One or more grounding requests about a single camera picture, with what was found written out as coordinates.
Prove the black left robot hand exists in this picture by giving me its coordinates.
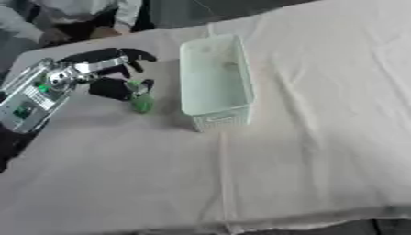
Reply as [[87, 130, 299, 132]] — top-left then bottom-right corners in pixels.
[[54, 47, 160, 102]]

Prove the green toy fruit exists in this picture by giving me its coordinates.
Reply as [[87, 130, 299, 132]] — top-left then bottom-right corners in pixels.
[[125, 80, 156, 114]]

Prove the person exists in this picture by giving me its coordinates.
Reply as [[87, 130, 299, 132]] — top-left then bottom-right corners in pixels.
[[0, 0, 158, 48]]

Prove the pale green plastic basket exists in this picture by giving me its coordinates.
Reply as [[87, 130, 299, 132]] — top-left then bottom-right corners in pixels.
[[178, 33, 257, 133]]

